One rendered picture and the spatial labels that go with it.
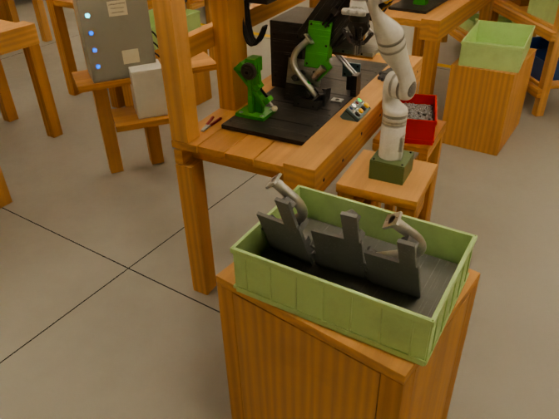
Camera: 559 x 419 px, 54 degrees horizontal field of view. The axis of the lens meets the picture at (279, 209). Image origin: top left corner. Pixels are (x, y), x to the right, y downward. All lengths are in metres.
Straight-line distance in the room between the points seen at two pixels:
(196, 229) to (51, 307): 0.89
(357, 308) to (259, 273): 0.31
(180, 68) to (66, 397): 1.47
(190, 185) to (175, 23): 0.72
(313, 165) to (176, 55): 0.69
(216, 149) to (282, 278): 0.92
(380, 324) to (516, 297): 1.65
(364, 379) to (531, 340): 1.39
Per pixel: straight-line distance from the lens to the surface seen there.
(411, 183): 2.18
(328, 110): 2.64
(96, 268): 3.25
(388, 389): 1.60
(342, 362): 1.64
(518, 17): 5.33
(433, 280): 1.72
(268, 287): 1.64
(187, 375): 2.57
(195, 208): 2.59
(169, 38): 2.28
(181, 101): 2.34
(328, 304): 1.55
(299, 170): 2.15
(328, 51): 2.64
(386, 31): 1.84
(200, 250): 2.73
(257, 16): 2.96
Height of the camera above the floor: 1.95
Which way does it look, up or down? 34 degrees down
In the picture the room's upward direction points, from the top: 2 degrees counter-clockwise
